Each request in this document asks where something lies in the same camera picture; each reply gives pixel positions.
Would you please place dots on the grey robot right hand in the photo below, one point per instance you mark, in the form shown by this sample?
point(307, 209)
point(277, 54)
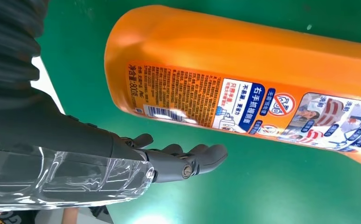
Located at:
point(60, 145)

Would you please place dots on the green table mat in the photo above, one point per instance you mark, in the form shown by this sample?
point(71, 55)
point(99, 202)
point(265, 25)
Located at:
point(261, 191)

